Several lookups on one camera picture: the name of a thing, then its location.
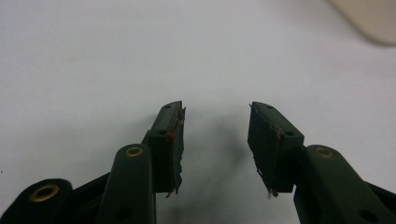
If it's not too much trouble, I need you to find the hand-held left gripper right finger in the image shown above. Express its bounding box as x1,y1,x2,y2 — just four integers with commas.
247,101,305,200

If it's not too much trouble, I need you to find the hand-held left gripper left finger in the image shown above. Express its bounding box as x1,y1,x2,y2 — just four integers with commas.
141,100,187,199

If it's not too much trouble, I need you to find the beige rounded object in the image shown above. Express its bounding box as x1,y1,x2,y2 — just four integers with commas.
326,0,396,47

